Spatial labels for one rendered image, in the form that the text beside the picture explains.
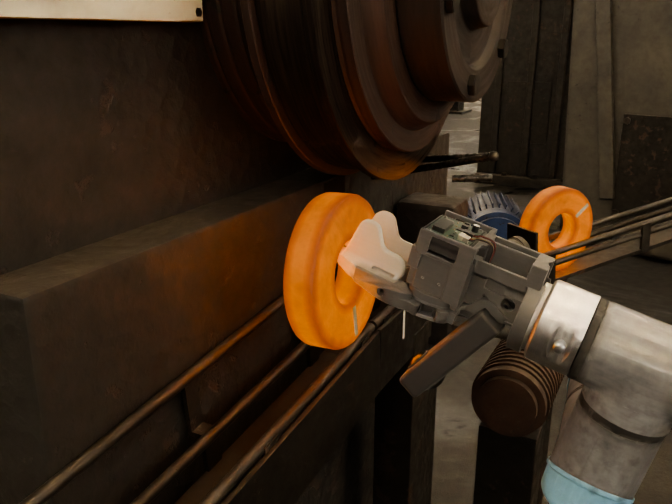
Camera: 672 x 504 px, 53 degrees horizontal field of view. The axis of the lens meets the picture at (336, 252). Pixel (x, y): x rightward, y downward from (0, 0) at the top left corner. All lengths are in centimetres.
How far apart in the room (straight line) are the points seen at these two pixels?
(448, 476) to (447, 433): 19
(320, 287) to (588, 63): 303
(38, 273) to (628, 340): 47
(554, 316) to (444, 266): 10
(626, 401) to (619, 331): 6
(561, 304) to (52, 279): 41
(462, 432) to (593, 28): 220
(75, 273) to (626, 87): 314
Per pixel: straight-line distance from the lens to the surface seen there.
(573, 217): 132
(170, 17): 68
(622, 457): 63
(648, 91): 348
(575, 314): 60
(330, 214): 63
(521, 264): 62
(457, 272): 60
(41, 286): 55
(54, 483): 59
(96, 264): 58
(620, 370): 60
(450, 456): 187
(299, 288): 62
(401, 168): 84
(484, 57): 85
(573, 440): 64
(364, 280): 64
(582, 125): 359
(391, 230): 67
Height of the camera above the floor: 105
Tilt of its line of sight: 18 degrees down
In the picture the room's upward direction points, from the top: straight up
